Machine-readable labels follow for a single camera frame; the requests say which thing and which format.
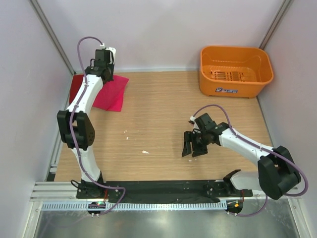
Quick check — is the pink t shirt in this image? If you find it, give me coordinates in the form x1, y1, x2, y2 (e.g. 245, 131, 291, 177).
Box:
93, 75, 129, 112

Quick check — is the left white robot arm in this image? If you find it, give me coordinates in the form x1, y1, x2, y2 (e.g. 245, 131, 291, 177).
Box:
57, 48, 116, 199

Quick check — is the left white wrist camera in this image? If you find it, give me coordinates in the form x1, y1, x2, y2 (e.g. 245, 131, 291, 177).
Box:
100, 44, 116, 65

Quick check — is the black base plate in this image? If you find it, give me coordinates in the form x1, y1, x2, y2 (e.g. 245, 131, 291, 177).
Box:
70, 179, 253, 204

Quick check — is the white slotted cable duct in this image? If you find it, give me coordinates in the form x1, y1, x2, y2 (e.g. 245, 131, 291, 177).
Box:
41, 200, 227, 212

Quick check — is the orange plastic basket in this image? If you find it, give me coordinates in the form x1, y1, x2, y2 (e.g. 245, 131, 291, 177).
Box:
199, 46, 274, 98

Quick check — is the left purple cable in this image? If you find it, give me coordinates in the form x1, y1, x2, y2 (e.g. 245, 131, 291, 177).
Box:
69, 36, 126, 216

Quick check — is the aluminium frame rail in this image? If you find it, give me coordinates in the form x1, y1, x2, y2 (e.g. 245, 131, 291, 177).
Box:
30, 178, 302, 202

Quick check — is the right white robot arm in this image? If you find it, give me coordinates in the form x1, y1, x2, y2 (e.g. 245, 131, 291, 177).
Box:
182, 113, 301, 200

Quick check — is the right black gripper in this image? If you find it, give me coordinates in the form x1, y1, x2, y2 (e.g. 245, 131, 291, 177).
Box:
182, 131, 209, 157

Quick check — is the folded dark red t shirt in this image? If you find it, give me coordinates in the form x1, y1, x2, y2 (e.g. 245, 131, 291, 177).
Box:
69, 74, 84, 104

